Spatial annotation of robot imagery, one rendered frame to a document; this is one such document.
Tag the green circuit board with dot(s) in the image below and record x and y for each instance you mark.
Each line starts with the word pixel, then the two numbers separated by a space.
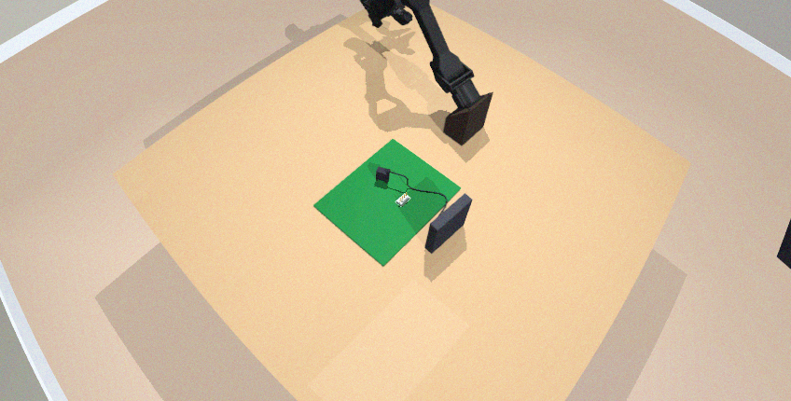
pixel 382 218

